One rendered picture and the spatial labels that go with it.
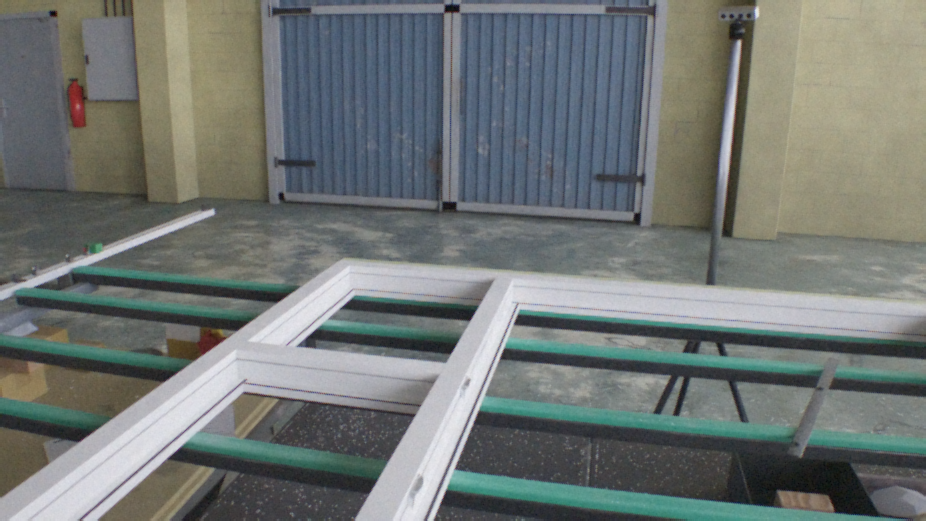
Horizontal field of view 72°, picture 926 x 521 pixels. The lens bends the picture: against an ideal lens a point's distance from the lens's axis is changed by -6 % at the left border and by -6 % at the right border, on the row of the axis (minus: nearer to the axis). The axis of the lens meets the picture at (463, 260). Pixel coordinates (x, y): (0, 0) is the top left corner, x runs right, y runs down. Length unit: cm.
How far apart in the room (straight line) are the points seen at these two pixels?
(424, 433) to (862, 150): 648
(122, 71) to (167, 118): 85
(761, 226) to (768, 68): 140
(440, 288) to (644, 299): 49
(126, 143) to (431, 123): 371
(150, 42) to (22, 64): 218
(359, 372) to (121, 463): 40
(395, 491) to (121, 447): 41
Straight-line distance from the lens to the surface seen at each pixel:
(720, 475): 161
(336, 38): 724
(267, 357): 125
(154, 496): 145
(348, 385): 120
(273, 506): 145
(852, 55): 709
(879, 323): 177
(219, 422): 166
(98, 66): 856
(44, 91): 938
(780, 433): 122
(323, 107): 729
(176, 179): 788
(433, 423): 99
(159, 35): 785
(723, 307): 167
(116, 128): 878
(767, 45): 649
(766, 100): 649
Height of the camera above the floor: 142
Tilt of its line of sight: 16 degrees down
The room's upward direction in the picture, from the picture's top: 1 degrees clockwise
